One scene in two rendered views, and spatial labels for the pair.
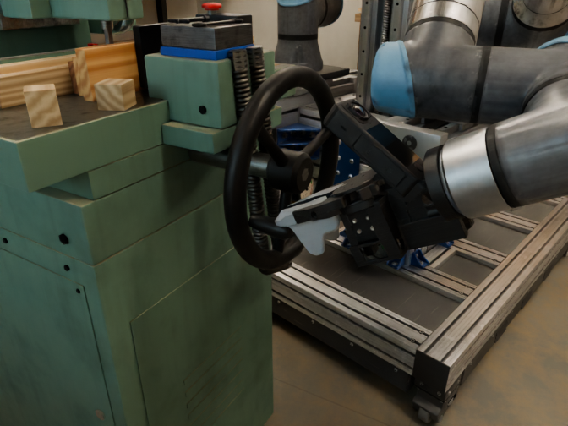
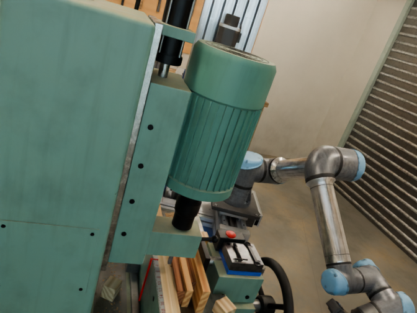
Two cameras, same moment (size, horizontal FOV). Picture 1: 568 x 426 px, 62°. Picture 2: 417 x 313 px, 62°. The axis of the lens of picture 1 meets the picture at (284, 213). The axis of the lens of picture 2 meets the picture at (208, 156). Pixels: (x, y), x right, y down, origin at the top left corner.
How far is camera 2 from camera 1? 1.05 m
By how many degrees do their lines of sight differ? 47
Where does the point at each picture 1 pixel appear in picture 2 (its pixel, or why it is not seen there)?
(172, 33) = (239, 266)
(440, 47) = (352, 276)
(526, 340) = not seen: hidden behind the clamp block
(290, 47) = not seen: hidden behind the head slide
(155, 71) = (224, 283)
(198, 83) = (249, 287)
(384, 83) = (340, 290)
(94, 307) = not seen: outside the picture
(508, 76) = (369, 284)
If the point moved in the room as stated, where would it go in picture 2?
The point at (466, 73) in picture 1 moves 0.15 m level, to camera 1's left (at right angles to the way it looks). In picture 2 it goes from (360, 284) to (340, 305)
